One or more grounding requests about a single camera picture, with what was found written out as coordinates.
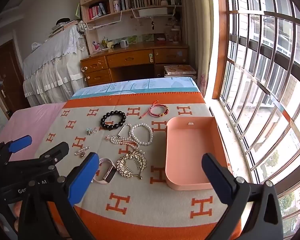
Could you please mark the white lace piano cover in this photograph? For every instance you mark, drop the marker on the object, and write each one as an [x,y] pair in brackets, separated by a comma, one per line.
[52,62]

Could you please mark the white mug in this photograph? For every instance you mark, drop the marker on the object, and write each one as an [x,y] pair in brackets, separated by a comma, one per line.
[124,43]

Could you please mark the wooden bookshelf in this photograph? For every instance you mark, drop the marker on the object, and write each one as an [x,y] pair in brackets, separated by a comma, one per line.
[132,23]

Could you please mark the red tissue box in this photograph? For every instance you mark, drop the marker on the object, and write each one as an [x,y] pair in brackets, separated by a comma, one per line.
[161,40]

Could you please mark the pink storage box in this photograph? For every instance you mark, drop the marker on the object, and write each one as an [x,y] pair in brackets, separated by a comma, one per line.
[190,150]

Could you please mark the silver rhinestone pin brooch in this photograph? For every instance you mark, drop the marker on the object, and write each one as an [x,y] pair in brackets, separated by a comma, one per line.
[81,150]

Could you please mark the metal window bars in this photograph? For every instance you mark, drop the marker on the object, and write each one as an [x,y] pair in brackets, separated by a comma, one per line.
[267,85]

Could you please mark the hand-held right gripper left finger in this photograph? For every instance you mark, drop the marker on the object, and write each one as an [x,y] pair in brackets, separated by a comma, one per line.
[83,180]

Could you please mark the pink smart watch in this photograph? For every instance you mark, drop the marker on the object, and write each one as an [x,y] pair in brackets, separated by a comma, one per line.
[109,173]

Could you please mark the light blue bed sheet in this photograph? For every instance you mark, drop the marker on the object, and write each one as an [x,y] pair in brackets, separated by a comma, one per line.
[140,85]

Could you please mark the small wooden stool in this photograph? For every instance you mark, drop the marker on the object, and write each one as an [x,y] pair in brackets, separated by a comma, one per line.
[178,69]

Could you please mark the brown wooden door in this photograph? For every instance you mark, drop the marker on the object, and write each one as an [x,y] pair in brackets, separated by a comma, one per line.
[7,75]

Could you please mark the row of red books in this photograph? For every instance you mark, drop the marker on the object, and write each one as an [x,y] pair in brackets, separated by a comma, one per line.
[96,11]

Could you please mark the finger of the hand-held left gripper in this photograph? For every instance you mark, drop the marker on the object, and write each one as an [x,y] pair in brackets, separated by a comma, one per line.
[55,153]
[20,143]

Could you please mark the white plastic tray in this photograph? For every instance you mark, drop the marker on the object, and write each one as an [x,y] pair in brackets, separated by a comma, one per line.
[152,12]

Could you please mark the beige curtain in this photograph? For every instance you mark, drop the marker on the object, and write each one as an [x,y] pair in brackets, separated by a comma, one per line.
[197,42]

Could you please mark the wooden desk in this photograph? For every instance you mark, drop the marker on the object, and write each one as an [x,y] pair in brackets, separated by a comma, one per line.
[130,58]

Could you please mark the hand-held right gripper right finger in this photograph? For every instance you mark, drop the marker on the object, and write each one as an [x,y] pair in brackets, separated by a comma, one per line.
[216,177]

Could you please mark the pink bed sheet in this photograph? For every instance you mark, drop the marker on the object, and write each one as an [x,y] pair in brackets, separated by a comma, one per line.
[27,120]

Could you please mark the wooden window frame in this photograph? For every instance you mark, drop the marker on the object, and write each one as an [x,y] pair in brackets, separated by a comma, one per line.
[221,42]

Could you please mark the orange patterned blanket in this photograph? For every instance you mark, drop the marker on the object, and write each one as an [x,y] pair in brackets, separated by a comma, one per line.
[140,200]

